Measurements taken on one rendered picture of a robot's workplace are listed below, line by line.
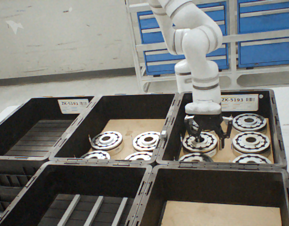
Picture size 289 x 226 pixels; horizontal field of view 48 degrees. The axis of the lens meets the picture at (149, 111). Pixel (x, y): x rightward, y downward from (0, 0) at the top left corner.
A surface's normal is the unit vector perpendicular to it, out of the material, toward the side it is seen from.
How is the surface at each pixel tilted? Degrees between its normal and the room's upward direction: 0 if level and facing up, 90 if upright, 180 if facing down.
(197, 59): 107
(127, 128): 0
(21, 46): 90
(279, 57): 90
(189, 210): 0
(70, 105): 90
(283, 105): 0
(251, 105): 90
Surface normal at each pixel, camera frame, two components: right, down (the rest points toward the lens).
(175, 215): -0.15, -0.87
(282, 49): -0.15, 0.48
